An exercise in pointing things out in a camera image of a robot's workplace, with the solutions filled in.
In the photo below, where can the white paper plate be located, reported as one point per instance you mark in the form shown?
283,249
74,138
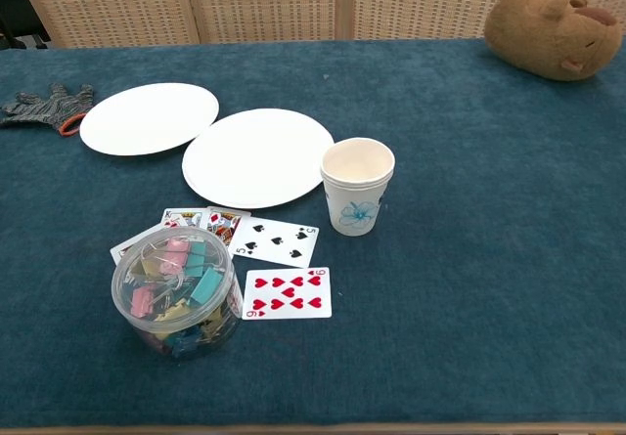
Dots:
147,117
254,156

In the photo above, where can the paper cup with blue flower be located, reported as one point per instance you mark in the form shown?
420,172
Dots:
357,195

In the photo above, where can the five of spades card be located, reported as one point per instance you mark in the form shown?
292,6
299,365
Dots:
274,242

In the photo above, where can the diamond face playing card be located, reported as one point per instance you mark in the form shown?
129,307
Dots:
224,224

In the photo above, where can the nine of hearts card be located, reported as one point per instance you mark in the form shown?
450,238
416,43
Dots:
288,293

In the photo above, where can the king playing card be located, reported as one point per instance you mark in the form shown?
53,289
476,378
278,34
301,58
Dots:
183,219

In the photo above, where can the blue tablecloth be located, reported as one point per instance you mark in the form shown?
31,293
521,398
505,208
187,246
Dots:
464,234

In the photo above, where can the clear tub of binder clips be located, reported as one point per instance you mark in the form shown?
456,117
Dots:
176,298

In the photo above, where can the woven folding screen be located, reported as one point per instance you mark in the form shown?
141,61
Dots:
269,0

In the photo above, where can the grey knit work glove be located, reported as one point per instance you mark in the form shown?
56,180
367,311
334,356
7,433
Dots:
49,107

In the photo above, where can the brown capybara plush toy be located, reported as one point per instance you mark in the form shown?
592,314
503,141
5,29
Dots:
543,34

